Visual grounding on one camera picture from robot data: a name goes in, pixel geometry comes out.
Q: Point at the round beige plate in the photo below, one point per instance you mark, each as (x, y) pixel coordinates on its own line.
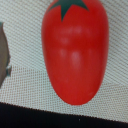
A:
(5, 68)

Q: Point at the beige woven placemat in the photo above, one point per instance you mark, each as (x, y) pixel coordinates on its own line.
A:
(29, 86)

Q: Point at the red toy tomato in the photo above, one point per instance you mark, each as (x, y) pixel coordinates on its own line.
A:
(75, 41)

